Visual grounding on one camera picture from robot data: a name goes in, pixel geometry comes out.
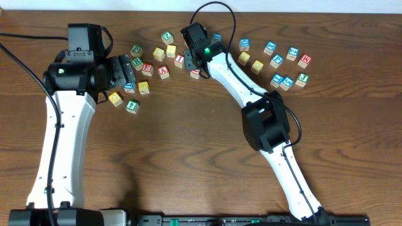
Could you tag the red A block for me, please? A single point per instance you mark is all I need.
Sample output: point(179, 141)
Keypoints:
point(163, 72)

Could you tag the red E block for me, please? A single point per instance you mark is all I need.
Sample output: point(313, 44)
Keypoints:
point(147, 69)

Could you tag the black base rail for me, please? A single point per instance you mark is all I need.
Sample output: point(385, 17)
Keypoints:
point(157, 220)

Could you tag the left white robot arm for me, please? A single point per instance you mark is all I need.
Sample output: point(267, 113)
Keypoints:
point(74, 87)

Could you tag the green j block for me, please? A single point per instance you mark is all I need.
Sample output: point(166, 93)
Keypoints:
point(302, 80)
point(136, 51)

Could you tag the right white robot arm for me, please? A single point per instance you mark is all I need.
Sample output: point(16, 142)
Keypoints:
point(264, 120)

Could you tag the blue I block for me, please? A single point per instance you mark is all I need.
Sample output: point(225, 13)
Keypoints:
point(276, 80)

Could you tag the blue Z block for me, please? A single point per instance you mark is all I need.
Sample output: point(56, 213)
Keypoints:
point(292, 54)

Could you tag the blue P block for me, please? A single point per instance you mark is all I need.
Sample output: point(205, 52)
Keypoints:
point(276, 61)

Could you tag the yellow O block right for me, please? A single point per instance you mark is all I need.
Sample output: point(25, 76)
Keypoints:
point(257, 66)

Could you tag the blue G block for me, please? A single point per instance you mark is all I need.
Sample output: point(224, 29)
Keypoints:
point(286, 83)

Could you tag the green J block right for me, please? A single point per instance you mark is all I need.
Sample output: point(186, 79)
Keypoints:
point(302, 80)

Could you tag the blue d block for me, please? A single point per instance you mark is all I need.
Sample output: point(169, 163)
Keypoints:
point(244, 44)
point(216, 37)

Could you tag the yellow S block right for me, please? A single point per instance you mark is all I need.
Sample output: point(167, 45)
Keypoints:
point(244, 58)

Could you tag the yellow s block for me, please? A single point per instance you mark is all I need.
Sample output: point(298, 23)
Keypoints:
point(244, 58)
point(171, 51)

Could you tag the red I block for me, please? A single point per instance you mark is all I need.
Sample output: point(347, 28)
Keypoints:
point(179, 61)

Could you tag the yellow K block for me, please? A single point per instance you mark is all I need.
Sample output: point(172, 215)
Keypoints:
point(143, 88)

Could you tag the yellow G block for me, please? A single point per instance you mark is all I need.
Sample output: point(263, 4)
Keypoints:
point(115, 98)

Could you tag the blue D block right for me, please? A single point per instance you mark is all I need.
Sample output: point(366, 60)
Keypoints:
point(244, 44)

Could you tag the blue D block left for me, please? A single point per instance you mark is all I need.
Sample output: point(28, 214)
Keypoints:
point(216, 37)

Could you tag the green R block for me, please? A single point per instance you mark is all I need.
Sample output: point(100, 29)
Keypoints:
point(137, 63)

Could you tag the blue X block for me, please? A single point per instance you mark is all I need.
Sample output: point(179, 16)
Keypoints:
point(270, 48)

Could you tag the blue L block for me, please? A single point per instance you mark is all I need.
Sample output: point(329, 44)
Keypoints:
point(130, 87)

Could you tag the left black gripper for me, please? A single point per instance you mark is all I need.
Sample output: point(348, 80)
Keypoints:
point(119, 71)

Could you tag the red M block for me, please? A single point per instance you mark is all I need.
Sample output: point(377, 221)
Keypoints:
point(304, 61)

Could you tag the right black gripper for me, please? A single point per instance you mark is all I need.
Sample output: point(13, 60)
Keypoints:
point(189, 59)

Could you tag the green N block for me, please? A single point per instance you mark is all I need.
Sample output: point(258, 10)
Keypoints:
point(195, 74)

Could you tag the green 4 block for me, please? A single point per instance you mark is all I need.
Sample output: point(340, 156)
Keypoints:
point(132, 106)

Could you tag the yellow C block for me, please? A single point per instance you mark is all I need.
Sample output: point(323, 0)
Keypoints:
point(159, 54)

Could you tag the green Z block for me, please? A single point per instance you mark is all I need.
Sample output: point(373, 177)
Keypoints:
point(167, 38)

